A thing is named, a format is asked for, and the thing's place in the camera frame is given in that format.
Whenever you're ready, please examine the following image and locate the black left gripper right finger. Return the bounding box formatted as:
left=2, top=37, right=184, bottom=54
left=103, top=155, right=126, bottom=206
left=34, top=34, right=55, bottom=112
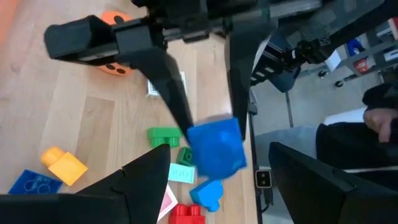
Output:
left=268, top=141, right=358, bottom=224

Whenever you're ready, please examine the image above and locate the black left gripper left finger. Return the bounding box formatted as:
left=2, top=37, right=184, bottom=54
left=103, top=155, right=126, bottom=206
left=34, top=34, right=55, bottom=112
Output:
left=76, top=143, right=172, bottom=224

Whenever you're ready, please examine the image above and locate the mint toy block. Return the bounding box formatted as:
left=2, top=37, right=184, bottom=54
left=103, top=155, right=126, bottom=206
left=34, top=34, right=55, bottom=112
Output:
left=168, top=162, right=197, bottom=185

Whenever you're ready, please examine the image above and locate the dark blue toy block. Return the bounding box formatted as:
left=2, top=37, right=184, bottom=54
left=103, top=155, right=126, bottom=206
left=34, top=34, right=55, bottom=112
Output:
left=7, top=169, right=64, bottom=195

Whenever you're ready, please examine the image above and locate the person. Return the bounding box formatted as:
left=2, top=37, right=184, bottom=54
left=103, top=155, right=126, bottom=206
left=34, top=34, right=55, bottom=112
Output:
left=254, top=82, right=398, bottom=187

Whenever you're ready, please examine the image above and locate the grey white playing card box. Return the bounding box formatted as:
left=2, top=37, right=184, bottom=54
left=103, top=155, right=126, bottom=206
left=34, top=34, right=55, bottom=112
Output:
left=146, top=70, right=188, bottom=98

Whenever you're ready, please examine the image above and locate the yellow toy block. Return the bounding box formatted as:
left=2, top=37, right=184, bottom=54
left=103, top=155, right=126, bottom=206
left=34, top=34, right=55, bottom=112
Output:
left=40, top=146, right=89, bottom=187

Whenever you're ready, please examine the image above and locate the person's hand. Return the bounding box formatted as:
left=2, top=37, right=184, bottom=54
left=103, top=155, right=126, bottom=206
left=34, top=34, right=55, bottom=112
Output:
left=363, top=107, right=398, bottom=143

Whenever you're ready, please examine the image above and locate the red patterned playing card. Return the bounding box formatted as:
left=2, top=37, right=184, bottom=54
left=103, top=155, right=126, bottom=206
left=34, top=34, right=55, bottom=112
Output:
left=156, top=183, right=178, bottom=223

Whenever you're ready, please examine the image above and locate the black depth camera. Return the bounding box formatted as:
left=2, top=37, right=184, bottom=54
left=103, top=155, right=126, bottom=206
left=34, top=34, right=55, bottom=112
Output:
left=254, top=169, right=274, bottom=189

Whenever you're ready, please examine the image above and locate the dark blue office chair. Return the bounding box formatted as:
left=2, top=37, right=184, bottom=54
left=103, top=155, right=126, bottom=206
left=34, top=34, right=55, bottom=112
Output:
left=267, top=65, right=302, bottom=128

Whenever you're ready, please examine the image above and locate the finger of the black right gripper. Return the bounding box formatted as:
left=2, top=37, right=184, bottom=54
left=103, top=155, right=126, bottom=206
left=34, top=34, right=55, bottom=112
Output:
left=117, top=45, right=195, bottom=143
left=224, top=17, right=272, bottom=141

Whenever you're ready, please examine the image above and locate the orange foam die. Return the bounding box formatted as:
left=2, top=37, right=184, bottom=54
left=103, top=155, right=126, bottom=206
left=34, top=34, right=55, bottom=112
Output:
left=98, top=10, right=138, bottom=77

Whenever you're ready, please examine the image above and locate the light blue toy block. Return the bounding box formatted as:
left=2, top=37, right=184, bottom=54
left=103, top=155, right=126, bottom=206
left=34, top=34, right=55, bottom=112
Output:
left=188, top=178, right=224, bottom=213

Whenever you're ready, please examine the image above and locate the storage shelf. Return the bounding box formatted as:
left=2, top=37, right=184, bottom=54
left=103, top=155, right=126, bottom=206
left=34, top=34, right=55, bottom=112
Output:
left=325, top=17, right=398, bottom=74

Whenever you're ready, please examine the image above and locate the red toy block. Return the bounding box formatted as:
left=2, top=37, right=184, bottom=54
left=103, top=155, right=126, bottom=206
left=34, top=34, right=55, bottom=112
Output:
left=168, top=203, right=206, bottom=224

